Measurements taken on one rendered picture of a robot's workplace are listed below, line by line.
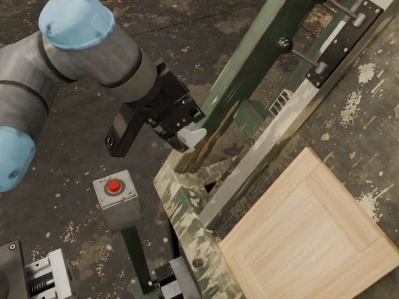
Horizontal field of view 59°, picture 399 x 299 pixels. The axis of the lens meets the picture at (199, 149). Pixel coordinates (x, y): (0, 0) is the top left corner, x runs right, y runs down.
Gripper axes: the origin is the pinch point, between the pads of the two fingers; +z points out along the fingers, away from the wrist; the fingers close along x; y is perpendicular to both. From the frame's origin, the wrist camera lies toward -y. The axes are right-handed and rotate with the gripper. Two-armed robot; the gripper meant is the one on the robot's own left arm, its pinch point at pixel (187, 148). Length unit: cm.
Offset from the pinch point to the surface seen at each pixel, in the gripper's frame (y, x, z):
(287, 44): 28.9, 10.6, 4.8
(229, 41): 50, 211, 181
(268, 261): -3.4, -15.7, 38.6
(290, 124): 20.9, 4.2, 22.1
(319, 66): 32.8, 6.8, 13.0
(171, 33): 11, 246, 161
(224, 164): -2, 31, 63
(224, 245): -13.0, -3.6, 43.7
